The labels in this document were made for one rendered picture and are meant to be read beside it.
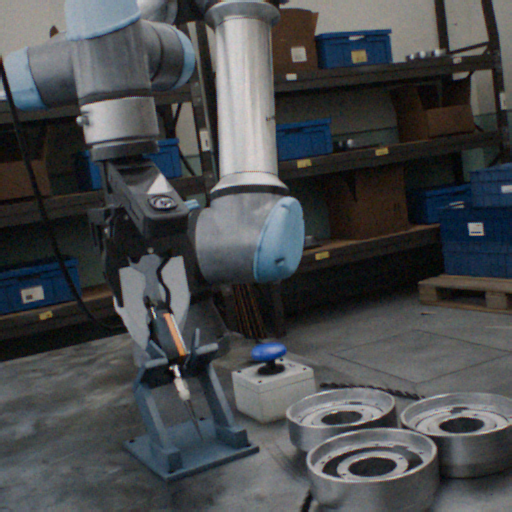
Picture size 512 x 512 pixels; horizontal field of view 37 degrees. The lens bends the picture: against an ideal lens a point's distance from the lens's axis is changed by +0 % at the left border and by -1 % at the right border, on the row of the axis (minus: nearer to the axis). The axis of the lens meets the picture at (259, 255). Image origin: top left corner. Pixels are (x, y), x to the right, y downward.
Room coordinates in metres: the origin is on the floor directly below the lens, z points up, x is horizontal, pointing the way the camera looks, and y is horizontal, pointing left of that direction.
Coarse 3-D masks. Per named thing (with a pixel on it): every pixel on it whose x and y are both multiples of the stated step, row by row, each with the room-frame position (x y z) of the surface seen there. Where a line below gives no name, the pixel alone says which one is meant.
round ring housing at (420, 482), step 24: (360, 432) 0.65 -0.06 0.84; (384, 432) 0.64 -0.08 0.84; (408, 432) 0.63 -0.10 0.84; (312, 456) 0.61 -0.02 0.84; (360, 456) 0.62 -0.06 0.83; (384, 456) 0.61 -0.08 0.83; (432, 456) 0.57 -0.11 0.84; (312, 480) 0.58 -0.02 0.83; (336, 480) 0.56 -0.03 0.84; (360, 480) 0.55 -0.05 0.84; (384, 480) 0.54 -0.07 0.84; (408, 480) 0.55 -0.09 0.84; (432, 480) 0.56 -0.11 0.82; (336, 504) 0.56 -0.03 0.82; (360, 504) 0.55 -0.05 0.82; (384, 504) 0.54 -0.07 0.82; (408, 504) 0.55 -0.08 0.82
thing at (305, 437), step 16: (304, 400) 0.75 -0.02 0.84; (320, 400) 0.76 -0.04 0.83; (336, 400) 0.77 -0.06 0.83; (352, 400) 0.76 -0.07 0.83; (368, 400) 0.75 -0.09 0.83; (384, 400) 0.73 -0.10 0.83; (288, 416) 0.71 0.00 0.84; (304, 416) 0.74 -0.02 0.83; (320, 416) 0.73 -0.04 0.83; (336, 416) 0.74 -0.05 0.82; (352, 416) 0.73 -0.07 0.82; (368, 416) 0.71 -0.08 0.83; (384, 416) 0.68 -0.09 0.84; (304, 432) 0.68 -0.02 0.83; (320, 432) 0.67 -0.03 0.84; (336, 432) 0.67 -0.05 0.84; (304, 448) 0.68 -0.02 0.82
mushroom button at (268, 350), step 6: (258, 348) 0.85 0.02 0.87; (264, 348) 0.85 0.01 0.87; (270, 348) 0.84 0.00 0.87; (276, 348) 0.84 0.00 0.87; (282, 348) 0.85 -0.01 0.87; (252, 354) 0.85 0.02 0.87; (258, 354) 0.84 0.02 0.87; (264, 354) 0.84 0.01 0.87; (270, 354) 0.84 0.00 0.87; (276, 354) 0.84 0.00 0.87; (282, 354) 0.84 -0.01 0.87; (264, 360) 0.86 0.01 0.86; (270, 360) 0.85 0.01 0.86; (270, 366) 0.85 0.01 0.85
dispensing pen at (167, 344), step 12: (144, 300) 0.81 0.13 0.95; (156, 300) 0.81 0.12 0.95; (156, 312) 0.80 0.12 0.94; (156, 324) 0.77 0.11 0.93; (168, 324) 0.78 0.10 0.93; (156, 336) 0.77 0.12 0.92; (168, 336) 0.77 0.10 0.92; (168, 348) 0.76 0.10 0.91; (168, 360) 0.76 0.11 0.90; (180, 372) 0.76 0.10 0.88; (180, 384) 0.76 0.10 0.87; (180, 396) 0.75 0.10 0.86; (192, 408) 0.75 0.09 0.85; (192, 420) 0.74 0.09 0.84
